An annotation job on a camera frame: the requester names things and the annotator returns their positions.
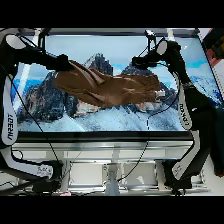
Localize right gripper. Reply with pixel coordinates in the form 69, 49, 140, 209
131, 54, 152, 70

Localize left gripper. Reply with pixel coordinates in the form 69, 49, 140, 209
54, 54, 76, 72

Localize brown trousers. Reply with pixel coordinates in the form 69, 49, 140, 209
52, 59, 167, 109

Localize heap of clothes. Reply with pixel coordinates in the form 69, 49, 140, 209
201, 27, 224, 83

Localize dark garment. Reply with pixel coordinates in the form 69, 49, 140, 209
213, 107, 224, 178

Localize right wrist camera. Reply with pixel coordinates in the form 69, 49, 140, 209
144, 29, 158, 52

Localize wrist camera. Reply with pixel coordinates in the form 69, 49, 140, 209
144, 29, 158, 52
37, 27, 52, 52

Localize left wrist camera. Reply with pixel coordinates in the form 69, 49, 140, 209
37, 27, 52, 52

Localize black cable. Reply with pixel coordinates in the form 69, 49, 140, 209
115, 87, 181, 184
9, 78, 66, 165

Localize silver frame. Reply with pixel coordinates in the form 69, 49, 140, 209
5, 139, 214, 197

